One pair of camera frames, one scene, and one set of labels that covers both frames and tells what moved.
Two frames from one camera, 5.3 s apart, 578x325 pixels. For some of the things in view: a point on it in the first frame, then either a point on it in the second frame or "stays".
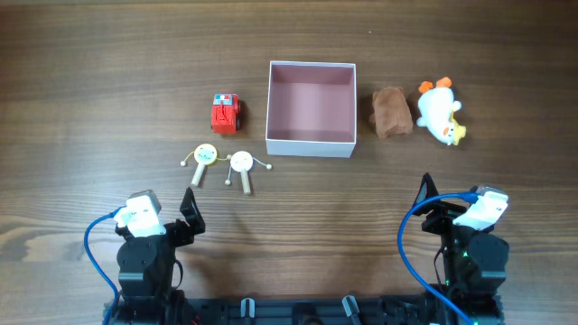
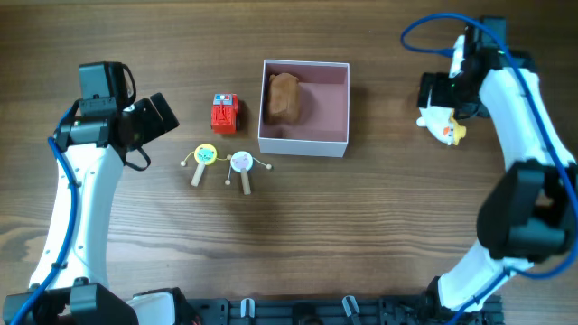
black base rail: [403, 311] stays
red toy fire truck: [226, 113] stays
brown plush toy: [392, 116] -> [284, 99]
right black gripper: [443, 214] -> [436, 82]
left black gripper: [185, 235] -> [156, 126]
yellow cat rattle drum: [203, 155] stays
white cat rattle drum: [242, 162] stays
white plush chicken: [437, 109] stays
